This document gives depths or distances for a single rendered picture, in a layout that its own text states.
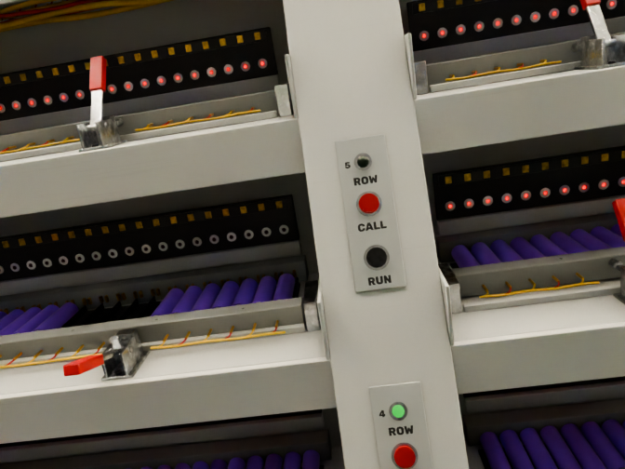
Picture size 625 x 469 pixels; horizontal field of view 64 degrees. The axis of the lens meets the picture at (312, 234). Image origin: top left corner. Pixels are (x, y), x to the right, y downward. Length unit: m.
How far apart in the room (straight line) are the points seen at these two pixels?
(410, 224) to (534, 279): 0.14
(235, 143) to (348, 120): 0.10
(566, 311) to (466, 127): 0.17
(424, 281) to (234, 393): 0.18
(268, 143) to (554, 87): 0.23
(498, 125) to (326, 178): 0.14
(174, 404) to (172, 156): 0.21
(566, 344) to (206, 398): 0.29
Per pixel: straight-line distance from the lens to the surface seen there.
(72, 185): 0.48
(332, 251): 0.40
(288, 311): 0.45
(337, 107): 0.42
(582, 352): 0.45
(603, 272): 0.51
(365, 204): 0.40
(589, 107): 0.46
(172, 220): 0.59
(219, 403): 0.44
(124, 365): 0.45
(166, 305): 0.53
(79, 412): 0.49
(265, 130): 0.42
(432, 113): 0.43
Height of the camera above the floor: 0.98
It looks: 4 degrees up
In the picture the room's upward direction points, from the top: 8 degrees counter-clockwise
